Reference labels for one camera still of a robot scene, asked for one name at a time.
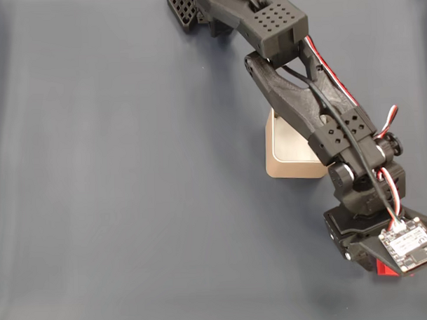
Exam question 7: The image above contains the red white black servo wire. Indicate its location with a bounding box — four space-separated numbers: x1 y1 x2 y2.
303 32 405 231

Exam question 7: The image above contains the beige square box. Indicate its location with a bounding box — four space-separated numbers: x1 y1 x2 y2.
263 105 330 181

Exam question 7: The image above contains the black camera cable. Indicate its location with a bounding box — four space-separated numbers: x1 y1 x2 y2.
241 0 406 241

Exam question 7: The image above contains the red cube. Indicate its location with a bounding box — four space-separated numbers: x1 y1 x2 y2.
376 258 400 277

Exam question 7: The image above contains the camera circuit board on mount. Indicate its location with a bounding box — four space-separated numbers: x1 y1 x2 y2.
349 215 427 279

